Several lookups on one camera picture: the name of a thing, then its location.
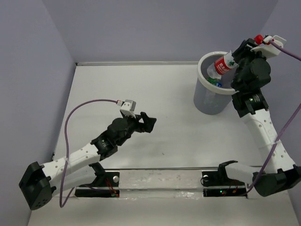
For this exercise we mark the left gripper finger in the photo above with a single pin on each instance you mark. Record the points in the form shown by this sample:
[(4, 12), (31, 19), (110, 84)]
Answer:
[(148, 122), (136, 119)]

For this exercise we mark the green plastic bottle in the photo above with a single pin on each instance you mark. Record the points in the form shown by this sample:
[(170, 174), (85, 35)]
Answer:
[(213, 81)]

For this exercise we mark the grey bin with white rim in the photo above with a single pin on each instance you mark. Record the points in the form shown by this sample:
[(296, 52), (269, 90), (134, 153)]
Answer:
[(208, 98)]

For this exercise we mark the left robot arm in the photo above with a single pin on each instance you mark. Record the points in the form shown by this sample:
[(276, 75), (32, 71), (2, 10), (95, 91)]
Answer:
[(40, 182)]

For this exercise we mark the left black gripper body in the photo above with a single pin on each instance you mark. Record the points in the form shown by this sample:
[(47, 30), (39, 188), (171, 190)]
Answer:
[(131, 126)]

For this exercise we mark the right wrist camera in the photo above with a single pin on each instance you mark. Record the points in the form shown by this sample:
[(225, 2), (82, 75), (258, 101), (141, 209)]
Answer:
[(267, 49)]

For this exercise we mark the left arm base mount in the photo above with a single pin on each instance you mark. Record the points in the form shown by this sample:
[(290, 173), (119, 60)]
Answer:
[(105, 185)]

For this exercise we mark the red-label clear bottle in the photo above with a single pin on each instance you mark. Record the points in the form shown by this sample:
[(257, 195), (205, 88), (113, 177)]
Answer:
[(221, 66)]

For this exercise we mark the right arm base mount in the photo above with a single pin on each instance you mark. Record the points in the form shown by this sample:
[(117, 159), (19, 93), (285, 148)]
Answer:
[(216, 184)]

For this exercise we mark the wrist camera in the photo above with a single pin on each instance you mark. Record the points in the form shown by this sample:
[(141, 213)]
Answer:
[(267, 49), (127, 108)]

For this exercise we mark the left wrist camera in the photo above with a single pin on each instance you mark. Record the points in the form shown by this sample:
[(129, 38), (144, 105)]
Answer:
[(127, 108)]

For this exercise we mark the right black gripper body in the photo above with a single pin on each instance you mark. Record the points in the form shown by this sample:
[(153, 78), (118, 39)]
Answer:
[(244, 63)]

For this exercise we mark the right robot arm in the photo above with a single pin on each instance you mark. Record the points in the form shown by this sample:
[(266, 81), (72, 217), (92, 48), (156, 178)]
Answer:
[(279, 171)]

